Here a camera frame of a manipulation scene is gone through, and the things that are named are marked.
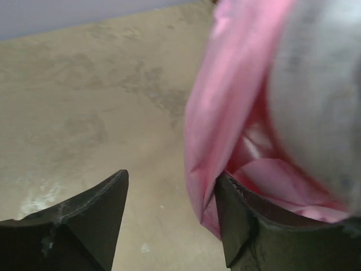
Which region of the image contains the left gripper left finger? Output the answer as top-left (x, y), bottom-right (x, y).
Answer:
top-left (1, 170), bottom-right (129, 271)

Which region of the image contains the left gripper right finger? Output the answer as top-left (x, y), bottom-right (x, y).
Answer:
top-left (214, 172), bottom-right (360, 271)

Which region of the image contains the pink rose-patterned pillowcase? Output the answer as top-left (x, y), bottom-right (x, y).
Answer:
top-left (184, 1), bottom-right (350, 237)

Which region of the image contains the white pillow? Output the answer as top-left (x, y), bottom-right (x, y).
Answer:
top-left (268, 1), bottom-right (360, 234)

